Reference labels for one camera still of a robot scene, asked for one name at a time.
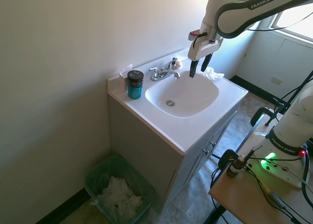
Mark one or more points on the teal jar with black lid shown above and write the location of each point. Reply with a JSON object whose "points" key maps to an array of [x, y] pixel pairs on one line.
{"points": [[134, 85]]}

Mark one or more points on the brown dropper bottle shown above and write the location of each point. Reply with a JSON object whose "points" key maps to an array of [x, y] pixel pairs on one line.
{"points": [[234, 169]]}

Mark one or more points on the white wall outlet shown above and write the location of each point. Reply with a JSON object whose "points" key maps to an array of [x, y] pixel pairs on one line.
{"points": [[276, 81]]}

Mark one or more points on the white vanity sink top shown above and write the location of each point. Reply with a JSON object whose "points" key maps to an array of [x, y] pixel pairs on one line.
{"points": [[146, 106]]}

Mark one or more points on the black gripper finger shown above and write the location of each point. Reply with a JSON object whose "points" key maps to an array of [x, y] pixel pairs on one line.
{"points": [[193, 68], [206, 62]]}

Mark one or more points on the silver cabinet knob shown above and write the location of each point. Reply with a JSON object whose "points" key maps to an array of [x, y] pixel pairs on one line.
{"points": [[206, 151], [213, 144]]}

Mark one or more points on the chrome sink faucet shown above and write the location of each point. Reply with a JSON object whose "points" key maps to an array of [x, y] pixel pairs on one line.
{"points": [[162, 73]]}

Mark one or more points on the pile of white tissues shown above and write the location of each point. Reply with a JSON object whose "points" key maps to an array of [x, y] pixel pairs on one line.
{"points": [[119, 197]]}

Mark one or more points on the red emergency stop button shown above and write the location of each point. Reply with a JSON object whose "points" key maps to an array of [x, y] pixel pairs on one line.
{"points": [[302, 153]]}

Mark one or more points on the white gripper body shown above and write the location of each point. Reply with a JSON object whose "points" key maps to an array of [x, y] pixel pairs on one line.
{"points": [[204, 48]]}

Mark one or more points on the grey vanity cabinet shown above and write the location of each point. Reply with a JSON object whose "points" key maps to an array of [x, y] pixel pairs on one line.
{"points": [[146, 153]]}

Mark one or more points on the white tissue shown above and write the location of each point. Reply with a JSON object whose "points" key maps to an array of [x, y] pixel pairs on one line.
{"points": [[212, 74]]}

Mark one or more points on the chrome sink drain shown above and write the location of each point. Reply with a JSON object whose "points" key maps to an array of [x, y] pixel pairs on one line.
{"points": [[170, 103]]}

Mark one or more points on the green mesh trash bin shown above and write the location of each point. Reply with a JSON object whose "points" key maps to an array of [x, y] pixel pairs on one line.
{"points": [[97, 175]]}

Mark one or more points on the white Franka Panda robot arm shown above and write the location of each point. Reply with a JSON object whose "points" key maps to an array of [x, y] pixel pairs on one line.
{"points": [[247, 6]]}

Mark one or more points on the black table clamp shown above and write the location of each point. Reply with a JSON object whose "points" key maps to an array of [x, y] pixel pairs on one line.
{"points": [[226, 158], [260, 114]]}

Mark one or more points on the light wooden table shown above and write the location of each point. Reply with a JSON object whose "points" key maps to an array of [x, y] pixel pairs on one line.
{"points": [[244, 194]]}

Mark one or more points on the bright window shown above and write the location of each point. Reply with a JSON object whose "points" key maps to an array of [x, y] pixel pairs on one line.
{"points": [[297, 18]]}

